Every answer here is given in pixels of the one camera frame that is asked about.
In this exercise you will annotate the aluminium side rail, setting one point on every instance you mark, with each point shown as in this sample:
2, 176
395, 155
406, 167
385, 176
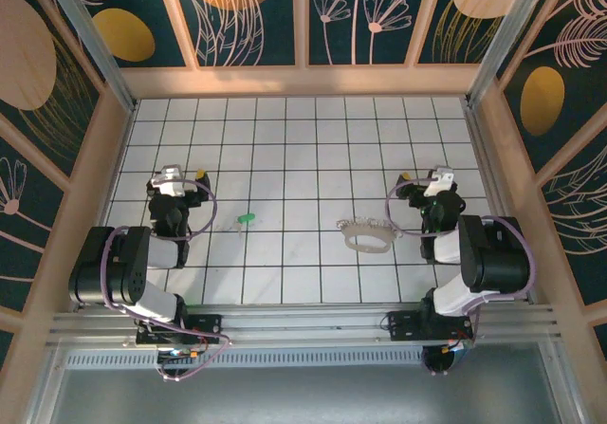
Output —
114, 168
483, 158

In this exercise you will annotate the green-headed key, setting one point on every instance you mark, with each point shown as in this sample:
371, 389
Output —
246, 217

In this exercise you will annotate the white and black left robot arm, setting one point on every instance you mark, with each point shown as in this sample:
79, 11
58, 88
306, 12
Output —
161, 253

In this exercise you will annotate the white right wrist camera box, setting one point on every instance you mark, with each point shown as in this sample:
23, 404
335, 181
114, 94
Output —
438, 184

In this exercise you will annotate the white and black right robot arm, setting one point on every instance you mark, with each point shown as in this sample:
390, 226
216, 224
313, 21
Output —
450, 300

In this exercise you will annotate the long aluminium base rail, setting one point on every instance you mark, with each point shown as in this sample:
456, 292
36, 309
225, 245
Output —
303, 322

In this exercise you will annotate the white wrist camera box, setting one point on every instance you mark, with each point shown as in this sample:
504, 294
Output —
168, 184
438, 184

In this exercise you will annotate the aluminium corner post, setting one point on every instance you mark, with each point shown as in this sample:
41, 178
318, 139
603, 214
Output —
506, 40
90, 40

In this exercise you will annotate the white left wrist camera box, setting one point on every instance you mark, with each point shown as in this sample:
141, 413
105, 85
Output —
168, 184

